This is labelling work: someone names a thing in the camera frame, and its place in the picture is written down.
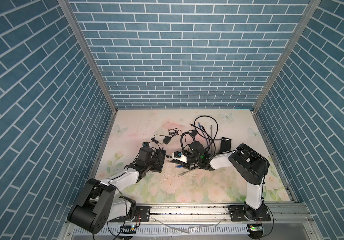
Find black network switch blue ports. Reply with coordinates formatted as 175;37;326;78
150;150;166;173

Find blue ethernet cable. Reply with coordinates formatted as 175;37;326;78
174;122;215;169

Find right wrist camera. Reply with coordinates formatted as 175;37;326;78
173;151;188;163

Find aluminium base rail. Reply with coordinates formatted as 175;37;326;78
60;202;322;240

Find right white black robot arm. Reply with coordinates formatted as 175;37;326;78
175;141;271;222

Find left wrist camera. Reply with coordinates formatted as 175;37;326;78
142;142;150;149

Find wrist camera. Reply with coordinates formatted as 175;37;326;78
142;142;150;149
173;151;188;163

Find grey ethernet cable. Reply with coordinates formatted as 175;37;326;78
177;125;216;177

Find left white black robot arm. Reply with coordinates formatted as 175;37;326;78
67;147;166;235

